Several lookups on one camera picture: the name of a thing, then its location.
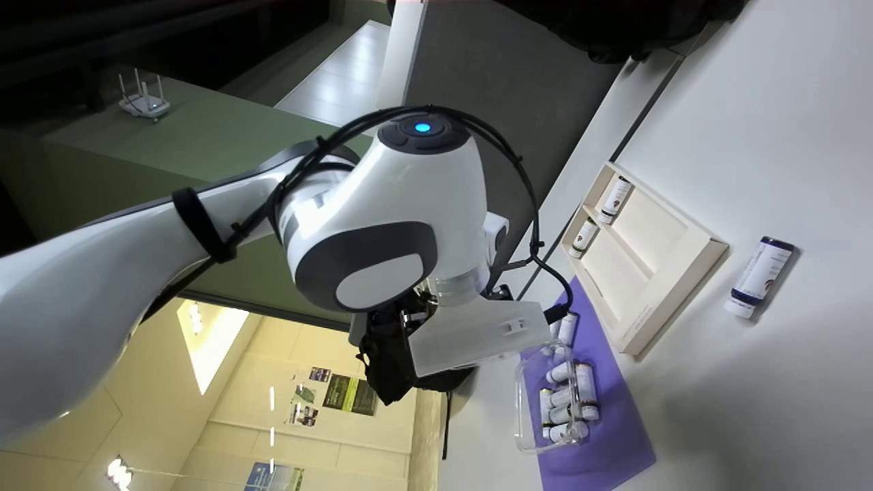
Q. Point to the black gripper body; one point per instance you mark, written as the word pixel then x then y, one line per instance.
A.
pixel 384 348

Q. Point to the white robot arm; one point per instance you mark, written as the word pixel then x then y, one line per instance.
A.
pixel 368 213

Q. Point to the white vial in container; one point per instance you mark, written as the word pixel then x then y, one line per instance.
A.
pixel 544 399
pixel 561 372
pixel 565 431
pixel 585 382
pixel 565 330

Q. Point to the white vial in tray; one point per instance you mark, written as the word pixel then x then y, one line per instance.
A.
pixel 585 234
pixel 616 197

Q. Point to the purple mat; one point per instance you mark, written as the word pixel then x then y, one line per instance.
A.
pixel 619 446

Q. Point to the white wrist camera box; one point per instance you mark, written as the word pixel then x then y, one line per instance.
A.
pixel 469 333

